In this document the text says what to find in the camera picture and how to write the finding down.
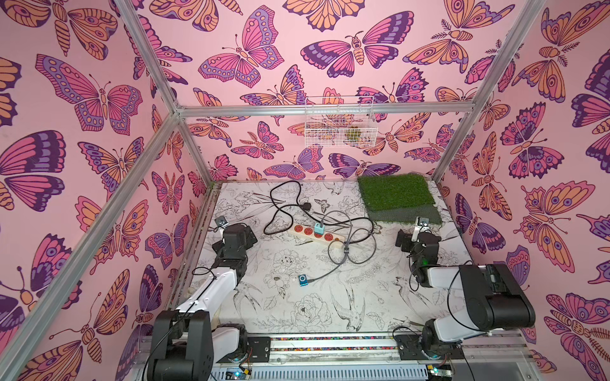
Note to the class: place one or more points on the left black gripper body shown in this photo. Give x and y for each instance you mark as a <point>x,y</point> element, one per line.
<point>248,244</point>

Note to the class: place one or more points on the blue mp3 player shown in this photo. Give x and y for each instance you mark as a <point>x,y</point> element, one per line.
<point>303,280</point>

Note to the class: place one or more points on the teal usb charger adapter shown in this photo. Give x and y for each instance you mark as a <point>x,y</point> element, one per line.
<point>319,228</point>

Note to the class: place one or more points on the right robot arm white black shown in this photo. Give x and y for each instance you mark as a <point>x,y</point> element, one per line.
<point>493,298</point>

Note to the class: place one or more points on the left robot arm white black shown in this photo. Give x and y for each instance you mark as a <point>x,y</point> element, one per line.
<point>184,344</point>

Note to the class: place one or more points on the green artificial grass mat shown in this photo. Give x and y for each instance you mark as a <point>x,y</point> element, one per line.
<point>401,198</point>

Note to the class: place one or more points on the beige power strip red sockets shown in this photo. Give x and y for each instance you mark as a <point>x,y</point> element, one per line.
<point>312,234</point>

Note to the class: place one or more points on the green object in basket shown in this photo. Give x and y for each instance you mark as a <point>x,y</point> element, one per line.
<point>352,135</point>

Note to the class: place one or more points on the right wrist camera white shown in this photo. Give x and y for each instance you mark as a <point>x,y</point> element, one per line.
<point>422,226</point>

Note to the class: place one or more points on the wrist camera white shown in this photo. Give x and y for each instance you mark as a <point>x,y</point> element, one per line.
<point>221,223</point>
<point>422,226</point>

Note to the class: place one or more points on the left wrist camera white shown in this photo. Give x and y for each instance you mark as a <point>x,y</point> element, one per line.
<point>221,223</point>

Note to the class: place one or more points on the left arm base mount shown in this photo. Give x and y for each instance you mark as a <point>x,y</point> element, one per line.
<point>253,350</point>

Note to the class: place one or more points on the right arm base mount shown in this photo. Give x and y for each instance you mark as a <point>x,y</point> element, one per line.
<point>424,346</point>

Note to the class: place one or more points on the aluminium rail front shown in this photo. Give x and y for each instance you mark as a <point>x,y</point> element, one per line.
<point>343,347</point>

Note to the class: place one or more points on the white vented cable duct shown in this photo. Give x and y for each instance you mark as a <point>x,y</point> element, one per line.
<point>325,372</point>

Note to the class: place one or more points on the white wire basket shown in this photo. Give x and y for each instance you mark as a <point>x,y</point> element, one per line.
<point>325,125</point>

